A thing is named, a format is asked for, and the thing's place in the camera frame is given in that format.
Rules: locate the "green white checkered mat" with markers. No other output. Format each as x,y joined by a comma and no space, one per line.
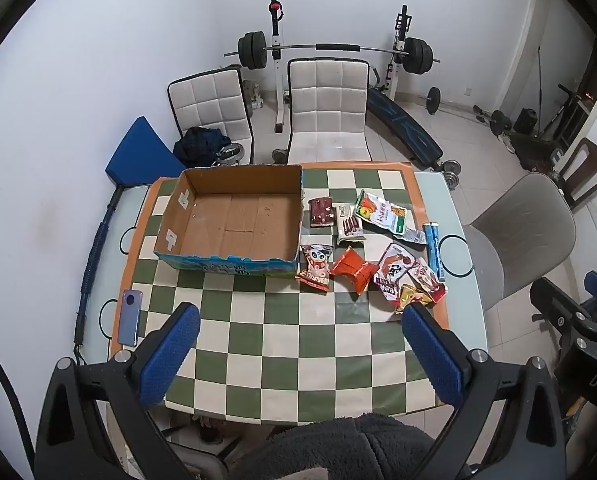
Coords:
278,340

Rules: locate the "clear white snack packet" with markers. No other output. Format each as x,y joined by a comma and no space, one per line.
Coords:
414,236

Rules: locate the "yellow candy packet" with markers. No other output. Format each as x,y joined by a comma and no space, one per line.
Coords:
408,294

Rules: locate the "person's grey fleece clothing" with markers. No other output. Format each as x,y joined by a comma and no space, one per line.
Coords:
348,445

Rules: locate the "chocolate stick snack packet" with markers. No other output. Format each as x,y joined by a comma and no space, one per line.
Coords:
351,225

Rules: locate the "long black dumbbell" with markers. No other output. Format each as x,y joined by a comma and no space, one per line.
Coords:
433,100

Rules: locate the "blue smartphone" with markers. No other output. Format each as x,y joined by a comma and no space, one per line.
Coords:
128,317

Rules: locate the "short black dumbbell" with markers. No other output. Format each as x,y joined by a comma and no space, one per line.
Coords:
498,121

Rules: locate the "cardboard box blue sides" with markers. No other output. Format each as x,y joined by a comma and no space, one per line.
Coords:
228,220

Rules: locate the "chrome dumbbell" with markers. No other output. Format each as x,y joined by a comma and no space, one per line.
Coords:
449,167

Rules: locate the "beige shell chair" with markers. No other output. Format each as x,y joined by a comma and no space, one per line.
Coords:
523,230

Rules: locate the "small red white snack packet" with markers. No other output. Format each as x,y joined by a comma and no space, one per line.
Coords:
428,280

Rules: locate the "dark red sausage packet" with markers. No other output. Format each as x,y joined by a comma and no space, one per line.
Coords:
320,211

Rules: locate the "thin black pole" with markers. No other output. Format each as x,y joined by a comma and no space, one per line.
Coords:
539,90

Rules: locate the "black speaker box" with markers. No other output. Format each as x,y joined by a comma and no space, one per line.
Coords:
526,121

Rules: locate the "camouflage bag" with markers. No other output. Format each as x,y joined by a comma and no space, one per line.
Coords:
252,94

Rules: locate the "long blue snack packet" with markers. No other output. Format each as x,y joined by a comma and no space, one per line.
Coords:
434,252

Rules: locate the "panda print snack packet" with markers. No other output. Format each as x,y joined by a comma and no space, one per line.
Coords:
316,265

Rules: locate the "dark jacket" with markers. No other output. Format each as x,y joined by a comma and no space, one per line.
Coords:
198,145

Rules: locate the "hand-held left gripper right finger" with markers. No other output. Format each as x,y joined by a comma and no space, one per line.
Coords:
433,355

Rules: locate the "large red white snack packet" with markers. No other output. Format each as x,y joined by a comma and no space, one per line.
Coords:
393,272

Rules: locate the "white quilted chair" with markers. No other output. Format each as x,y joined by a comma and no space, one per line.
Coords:
328,105
208,100

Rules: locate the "blue wedge cushion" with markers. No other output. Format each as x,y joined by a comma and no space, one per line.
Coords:
138,155

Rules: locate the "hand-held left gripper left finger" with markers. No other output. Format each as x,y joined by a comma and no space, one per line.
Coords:
171,355

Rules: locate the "barbell on rack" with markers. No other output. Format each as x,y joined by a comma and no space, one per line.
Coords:
277,85

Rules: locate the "blue black weight bench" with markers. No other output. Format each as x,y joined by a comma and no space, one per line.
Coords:
403,127

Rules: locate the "green orange snack packet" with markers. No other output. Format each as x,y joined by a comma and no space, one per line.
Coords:
378,212

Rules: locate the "black kick scooter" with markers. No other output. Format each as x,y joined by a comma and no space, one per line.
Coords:
566,105

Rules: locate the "dark gym bag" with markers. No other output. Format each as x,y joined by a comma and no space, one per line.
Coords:
536,152

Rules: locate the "barbell with black plates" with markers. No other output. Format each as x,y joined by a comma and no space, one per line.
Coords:
328,48

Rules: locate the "brown wooden chair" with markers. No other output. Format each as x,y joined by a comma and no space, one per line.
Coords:
591,160

